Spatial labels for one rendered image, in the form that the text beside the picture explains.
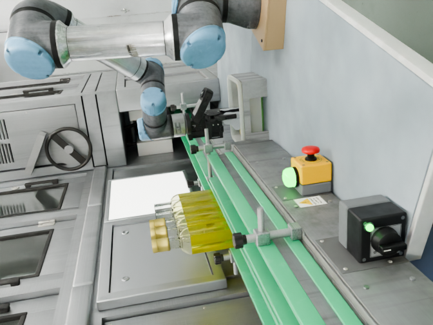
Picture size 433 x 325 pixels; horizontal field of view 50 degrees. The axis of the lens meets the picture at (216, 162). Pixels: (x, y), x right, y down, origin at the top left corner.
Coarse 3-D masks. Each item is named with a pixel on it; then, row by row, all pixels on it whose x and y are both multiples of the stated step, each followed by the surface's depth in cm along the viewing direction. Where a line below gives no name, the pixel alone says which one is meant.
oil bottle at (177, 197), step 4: (188, 192) 142; (192, 192) 142; (196, 192) 142; (200, 192) 142; (204, 192) 141; (208, 192) 141; (212, 192) 141; (176, 196) 140; (180, 196) 140; (184, 196) 140; (188, 196) 140; (192, 196) 139; (196, 196) 139; (200, 196) 139; (204, 196) 139; (172, 200) 139; (176, 200) 138; (172, 204) 138
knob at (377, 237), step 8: (376, 232) 73; (384, 232) 72; (392, 232) 72; (376, 240) 72; (384, 240) 71; (392, 240) 72; (400, 240) 72; (376, 248) 72; (384, 248) 70; (392, 248) 70; (400, 248) 71
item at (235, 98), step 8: (232, 80) 149; (232, 88) 158; (240, 88) 142; (232, 96) 159; (240, 96) 143; (232, 104) 160; (240, 104) 143; (240, 112) 144; (240, 120) 145; (232, 128) 162; (240, 128) 146; (232, 136) 162; (240, 136) 160
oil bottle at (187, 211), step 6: (210, 204) 132; (216, 204) 132; (180, 210) 130; (186, 210) 130; (192, 210) 129; (198, 210) 129; (204, 210) 129; (210, 210) 128; (216, 210) 128; (180, 216) 127
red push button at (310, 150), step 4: (304, 148) 101; (308, 148) 101; (312, 148) 101; (316, 148) 101; (304, 152) 101; (308, 152) 100; (312, 152) 100; (316, 152) 100; (308, 156) 102; (312, 156) 102
